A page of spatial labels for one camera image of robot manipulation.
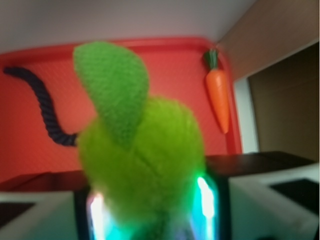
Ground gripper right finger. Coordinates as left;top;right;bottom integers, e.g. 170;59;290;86
192;151;320;240

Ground brown cardboard panel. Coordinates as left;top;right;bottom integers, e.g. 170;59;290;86
218;0;320;162

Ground orange toy carrot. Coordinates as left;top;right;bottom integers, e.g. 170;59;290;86
203;49;230;134

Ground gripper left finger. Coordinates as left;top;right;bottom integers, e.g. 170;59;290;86
0;191;105;240

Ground red plastic tray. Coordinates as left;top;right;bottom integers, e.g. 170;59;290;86
0;37;242;182

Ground dark blue rope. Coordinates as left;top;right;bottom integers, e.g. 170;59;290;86
3;66;80;147

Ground green plush animal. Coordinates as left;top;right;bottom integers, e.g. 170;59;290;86
73;41;205;240

